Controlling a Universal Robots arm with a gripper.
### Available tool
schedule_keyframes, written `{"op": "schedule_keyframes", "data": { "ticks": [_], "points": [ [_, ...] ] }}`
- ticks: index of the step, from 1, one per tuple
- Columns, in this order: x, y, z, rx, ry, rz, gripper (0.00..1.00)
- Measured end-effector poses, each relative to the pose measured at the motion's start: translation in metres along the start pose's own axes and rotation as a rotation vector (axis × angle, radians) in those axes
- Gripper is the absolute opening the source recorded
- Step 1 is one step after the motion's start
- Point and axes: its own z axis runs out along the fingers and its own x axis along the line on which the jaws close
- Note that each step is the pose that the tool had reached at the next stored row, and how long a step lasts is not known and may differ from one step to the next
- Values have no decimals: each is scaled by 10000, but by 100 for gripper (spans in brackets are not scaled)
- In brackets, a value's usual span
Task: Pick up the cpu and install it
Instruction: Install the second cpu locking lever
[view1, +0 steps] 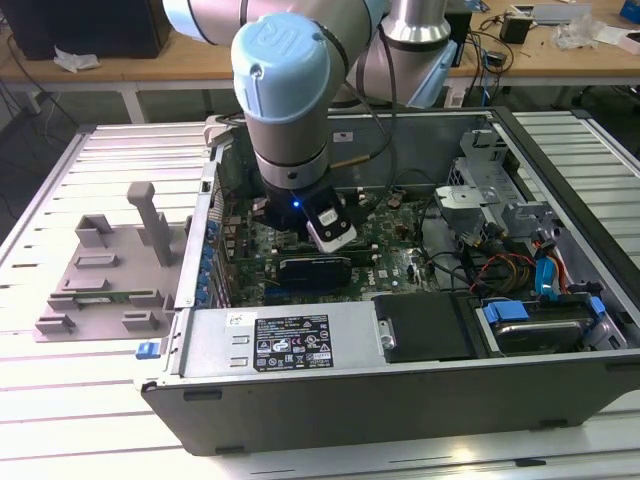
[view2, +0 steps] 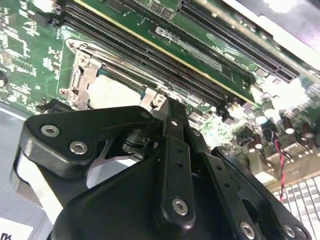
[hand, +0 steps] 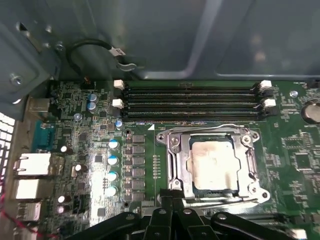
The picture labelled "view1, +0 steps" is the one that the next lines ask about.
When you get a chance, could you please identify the black upright box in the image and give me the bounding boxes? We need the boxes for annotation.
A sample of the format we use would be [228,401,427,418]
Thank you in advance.
[452,10,474,69]

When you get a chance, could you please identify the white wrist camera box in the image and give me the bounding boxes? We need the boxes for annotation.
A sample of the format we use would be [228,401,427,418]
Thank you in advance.
[304,199,359,254]

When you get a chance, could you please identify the orange flat cable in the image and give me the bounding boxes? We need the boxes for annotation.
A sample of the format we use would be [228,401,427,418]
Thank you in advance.
[552,247,571,294]

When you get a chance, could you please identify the small black cube box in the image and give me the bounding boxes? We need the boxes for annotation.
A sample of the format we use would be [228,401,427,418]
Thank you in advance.
[499,13,530,44]

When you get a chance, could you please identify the black power connector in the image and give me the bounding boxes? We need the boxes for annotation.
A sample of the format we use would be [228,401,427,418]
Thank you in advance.
[530,228,557,260]

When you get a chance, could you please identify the grey flat tray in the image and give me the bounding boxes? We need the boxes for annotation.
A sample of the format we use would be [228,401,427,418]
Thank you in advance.
[514,3,594,26]

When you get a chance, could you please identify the pale grey case handle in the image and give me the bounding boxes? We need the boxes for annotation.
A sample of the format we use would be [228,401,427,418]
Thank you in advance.
[204,114,234,147]

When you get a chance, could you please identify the crumpled white paper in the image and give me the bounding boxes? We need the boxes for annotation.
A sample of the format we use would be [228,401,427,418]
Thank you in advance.
[53,45,101,74]

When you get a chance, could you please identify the black computer tower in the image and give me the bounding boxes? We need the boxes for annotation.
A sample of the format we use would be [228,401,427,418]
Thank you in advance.
[2,0,171,61]

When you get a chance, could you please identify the white flat box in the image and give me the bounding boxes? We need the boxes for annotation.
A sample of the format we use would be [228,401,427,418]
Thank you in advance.
[594,24,640,56]

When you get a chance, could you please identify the hard disk in blue carrier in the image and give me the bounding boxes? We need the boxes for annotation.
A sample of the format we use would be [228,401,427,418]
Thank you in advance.
[479,294,606,356]

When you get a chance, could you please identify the open black PC case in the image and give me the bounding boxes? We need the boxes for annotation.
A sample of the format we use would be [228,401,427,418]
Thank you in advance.
[139,105,640,456]

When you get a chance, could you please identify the silver power supply with label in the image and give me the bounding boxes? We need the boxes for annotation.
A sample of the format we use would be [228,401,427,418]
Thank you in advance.
[179,299,389,376]

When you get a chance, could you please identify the red wire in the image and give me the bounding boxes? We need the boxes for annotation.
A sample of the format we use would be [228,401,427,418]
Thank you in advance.
[487,253,535,266]

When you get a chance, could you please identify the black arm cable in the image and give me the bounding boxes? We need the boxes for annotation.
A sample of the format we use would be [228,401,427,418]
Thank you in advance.
[324,27,401,209]

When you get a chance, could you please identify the black graphics card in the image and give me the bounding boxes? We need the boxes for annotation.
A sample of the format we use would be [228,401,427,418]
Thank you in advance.
[277,254,352,289]

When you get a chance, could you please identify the black installed RAM stick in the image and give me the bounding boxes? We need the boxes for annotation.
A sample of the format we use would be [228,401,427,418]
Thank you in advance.
[275,248,376,266]
[275,240,375,254]

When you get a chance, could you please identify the clear crumpled plastic bag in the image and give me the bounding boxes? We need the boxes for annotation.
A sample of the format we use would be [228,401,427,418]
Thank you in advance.
[554,14,601,51]

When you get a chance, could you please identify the silver drive cage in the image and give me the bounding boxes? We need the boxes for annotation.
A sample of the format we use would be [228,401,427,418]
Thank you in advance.
[433,183,504,226]

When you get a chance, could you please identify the grey parts rack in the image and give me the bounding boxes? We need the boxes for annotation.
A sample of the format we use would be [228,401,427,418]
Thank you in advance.
[33,182,194,344]

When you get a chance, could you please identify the blue flat data cable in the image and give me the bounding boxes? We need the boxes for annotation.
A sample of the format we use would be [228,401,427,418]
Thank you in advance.
[533,252,564,301]

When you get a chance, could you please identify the yellow wire bundle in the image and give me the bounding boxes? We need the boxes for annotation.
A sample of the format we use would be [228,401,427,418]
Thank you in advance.
[512,257,534,291]

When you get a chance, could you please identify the green motherboard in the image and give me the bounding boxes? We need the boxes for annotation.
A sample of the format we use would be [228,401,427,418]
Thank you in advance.
[219,187,436,306]

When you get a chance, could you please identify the black wire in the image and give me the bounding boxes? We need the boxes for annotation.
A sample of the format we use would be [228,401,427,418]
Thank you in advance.
[418,197,484,294]

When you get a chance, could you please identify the green RAM stick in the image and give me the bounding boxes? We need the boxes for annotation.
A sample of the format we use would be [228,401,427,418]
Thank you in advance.
[74,294,132,305]

